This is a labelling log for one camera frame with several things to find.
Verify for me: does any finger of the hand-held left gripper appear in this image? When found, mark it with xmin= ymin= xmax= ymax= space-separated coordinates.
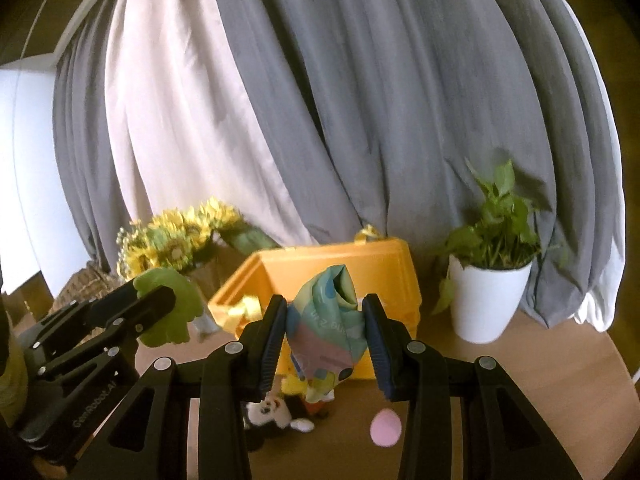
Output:
xmin=37 ymin=286 xmax=177 ymax=379
xmin=21 ymin=279 xmax=139 ymax=353

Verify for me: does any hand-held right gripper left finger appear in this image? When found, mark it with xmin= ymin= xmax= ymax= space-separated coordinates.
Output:
xmin=70 ymin=295 xmax=289 ymax=480

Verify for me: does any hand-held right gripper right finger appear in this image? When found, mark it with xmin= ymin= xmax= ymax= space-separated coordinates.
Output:
xmin=361 ymin=294 xmax=566 ymax=480

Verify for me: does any green plush toy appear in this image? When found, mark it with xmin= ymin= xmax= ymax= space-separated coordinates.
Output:
xmin=133 ymin=267 xmax=207 ymax=347

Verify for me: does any pastel printed cloth pouch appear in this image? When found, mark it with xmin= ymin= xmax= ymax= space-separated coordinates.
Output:
xmin=285 ymin=264 xmax=368 ymax=403

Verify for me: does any orange plastic crate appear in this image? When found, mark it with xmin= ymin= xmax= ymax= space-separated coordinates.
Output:
xmin=207 ymin=239 xmax=423 ymax=380

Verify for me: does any brown patterned cloth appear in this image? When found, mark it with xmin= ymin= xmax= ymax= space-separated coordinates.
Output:
xmin=52 ymin=260 xmax=121 ymax=313

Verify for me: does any black and white mouse plush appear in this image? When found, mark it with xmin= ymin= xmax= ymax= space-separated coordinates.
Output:
xmin=243 ymin=375 xmax=333 ymax=450

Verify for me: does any grey ribbed vase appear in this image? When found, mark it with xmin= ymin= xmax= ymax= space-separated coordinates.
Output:
xmin=192 ymin=305 xmax=223 ymax=343

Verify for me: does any sunflower bouquet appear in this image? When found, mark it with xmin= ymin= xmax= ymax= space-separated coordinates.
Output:
xmin=116 ymin=199 xmax=281 ymax=282

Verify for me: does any pink ball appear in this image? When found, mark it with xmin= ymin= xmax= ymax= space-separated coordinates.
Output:
xmin=369 ymin=408 xmax=403 ymax=447

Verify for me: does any brown burlap bag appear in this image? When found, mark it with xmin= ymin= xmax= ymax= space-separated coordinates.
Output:
xmin=189 ymin=244 xmax=252 ymax=302

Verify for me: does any green plant in white pot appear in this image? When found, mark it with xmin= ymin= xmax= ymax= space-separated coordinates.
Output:
xmin=431 ymin=159 xmax=563 ymax=345

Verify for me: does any grey curtain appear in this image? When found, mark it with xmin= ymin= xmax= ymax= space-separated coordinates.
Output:
xmin=207 ymin=0 xmax=626 ymax=322
xmin=52 ymin=52 xmax=151 ymax=273

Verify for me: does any pale pink curtain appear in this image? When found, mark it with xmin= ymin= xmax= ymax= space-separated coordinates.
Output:
xmin=104 ymin=0 xmax=331 ymax=252

